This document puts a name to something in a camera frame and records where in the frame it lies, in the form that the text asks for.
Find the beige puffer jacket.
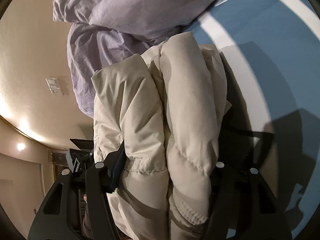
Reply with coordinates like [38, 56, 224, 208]
[92, 32, 230, 239]

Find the lilac pillow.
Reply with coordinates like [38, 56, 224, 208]
[53, 0, 216, 40]
[67, 23, 150, 118]

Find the blue white striped bedsheet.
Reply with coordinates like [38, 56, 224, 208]
[188, 0, 319, 239]

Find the white wall switch panel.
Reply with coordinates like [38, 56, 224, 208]
[46, 77, 63, 96]

